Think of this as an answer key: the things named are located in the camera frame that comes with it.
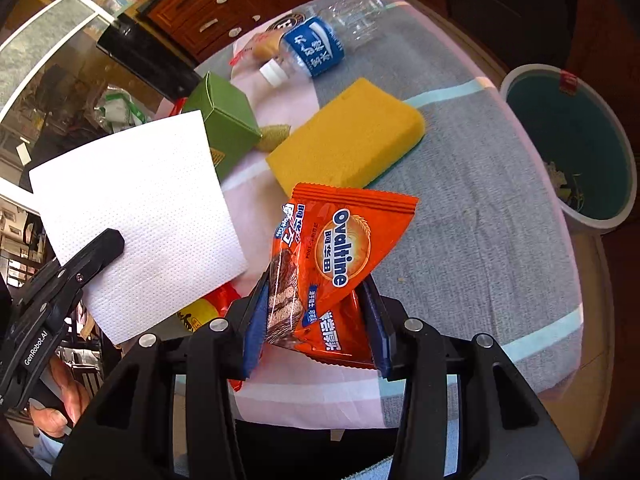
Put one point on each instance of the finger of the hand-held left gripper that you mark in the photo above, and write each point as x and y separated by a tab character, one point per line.
95	255

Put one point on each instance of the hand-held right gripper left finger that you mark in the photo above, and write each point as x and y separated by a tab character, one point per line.
252	340

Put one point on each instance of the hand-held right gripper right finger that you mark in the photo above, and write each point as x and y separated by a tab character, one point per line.
382	340

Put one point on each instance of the red snack wrapper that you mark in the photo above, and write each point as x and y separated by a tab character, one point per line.
220	300

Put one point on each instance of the white paper towel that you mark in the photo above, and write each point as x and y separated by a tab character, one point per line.
140	200

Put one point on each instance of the orange snack packet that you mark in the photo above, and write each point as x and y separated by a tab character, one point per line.
350	240

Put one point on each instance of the green cardboard box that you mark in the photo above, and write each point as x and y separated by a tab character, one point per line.
220	110

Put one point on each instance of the yellow sponge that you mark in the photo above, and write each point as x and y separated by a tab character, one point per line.
345	140

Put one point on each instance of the green fruit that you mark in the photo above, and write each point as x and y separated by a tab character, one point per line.
275	136

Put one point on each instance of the teal plastic trash bin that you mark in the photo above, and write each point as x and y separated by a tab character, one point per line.
565	135

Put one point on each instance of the clear bottle with blue label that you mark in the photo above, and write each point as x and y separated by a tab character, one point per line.
312	47

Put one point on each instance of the person's left forearm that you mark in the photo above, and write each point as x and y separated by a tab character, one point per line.
47	452

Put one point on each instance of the person's left hand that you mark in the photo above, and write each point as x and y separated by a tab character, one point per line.
65	390

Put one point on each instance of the light blue garment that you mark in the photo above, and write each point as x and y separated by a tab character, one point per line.
380	475

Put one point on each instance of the plaid pink grey tablecloth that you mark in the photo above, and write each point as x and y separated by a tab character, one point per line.
475	240

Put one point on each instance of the green white plastic bag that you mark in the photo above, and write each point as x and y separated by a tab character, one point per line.
122	107

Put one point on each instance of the black glossy chair back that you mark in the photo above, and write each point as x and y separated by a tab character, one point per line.
145	55

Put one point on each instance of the glass sliding door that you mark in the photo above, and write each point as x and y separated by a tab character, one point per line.
45	45

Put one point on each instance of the wooden door cabinet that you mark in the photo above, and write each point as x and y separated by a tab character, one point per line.
620	310

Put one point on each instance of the packaged bread bun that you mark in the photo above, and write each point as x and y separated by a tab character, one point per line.
265	45

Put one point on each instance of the wooden drawer cabinet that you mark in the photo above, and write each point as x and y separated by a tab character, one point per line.
210	5

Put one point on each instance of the black built-in oven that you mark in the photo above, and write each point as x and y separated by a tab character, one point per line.
500	10

